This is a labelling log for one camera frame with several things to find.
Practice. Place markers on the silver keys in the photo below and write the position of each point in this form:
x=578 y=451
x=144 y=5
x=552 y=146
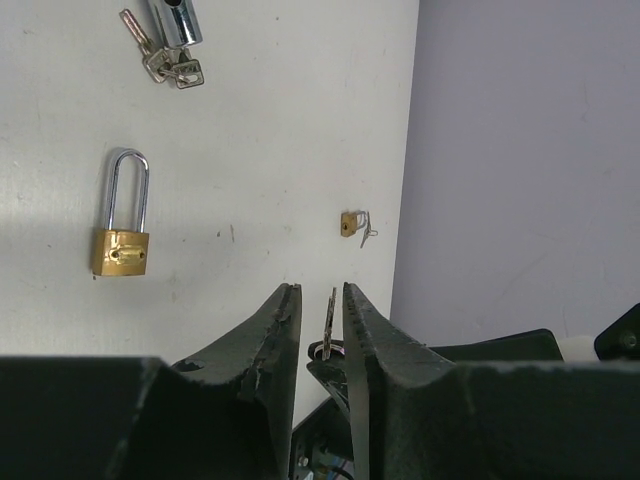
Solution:
x=329 y=347
x=367 y=232

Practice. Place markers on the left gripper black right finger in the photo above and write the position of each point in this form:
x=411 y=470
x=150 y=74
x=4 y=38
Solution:
x=490 y=415

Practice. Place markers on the red cable lock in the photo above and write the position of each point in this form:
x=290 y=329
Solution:
x=177 y=22

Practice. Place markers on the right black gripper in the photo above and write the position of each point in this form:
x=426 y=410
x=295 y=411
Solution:
x=321 y=445

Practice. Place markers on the small brass padlock long shackle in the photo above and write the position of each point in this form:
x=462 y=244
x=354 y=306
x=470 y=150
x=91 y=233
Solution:
x=120 y=252

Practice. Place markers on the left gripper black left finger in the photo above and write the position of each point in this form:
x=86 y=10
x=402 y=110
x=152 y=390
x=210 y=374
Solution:
x=224 y=412

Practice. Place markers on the silver key pair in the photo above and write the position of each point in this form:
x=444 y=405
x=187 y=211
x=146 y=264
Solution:
x=163 y=63

